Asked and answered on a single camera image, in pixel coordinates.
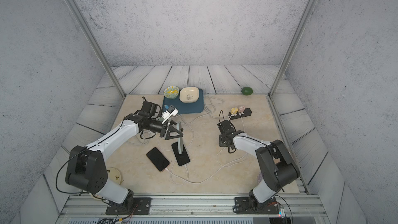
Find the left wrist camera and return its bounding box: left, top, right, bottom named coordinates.
left=162, top=105, right=178, bottom=123

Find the yellow round plate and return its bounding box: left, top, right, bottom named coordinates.
left=107, top=168, right=122, bottom=185

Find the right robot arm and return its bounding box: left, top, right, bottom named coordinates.
left=217, top=120, right=300, bottom=207

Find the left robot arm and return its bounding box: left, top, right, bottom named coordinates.
left=65, top=101, right=183, bottom=204

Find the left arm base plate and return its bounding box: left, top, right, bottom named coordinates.
left=105, top=197, right=152, bottom=215

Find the black power strip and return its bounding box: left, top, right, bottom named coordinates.
left=229, top=108, right=252, bottom=120

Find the pink case phone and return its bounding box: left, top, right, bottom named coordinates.
left=146, top=147, right=170, bottom=172

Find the grey power strip cord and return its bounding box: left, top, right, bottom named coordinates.
left=174, top=95, right=232, bottom=124

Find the patterned small bowl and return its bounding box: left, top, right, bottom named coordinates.
left=163, top=86, right=180, bottom=100

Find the green avocado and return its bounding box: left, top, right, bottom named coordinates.
left=241, top=87, right=254, bottom=96

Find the light green case phone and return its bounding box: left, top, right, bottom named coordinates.
left=177, top=122, right=183, bottom=155

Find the black phone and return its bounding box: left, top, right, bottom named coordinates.
left=172, top=142, right=190, bottom=167

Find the cream square dish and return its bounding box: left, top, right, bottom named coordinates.
left=179, top=87, right=200, bottom=103

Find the blue tray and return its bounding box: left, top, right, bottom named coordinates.
left=162, top=89, right=204, bottom=114

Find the yellow charger plug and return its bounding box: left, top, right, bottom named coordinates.
left=230, top=107, right=238, bottom=116

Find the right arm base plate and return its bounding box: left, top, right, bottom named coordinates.
left=233, top=197, right=280, bottom=215

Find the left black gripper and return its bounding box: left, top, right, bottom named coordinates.
left=148, top=119, right=183, bottom=141

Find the purple bowl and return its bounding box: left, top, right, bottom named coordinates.
left=257, top=172, right=263, bottom=183

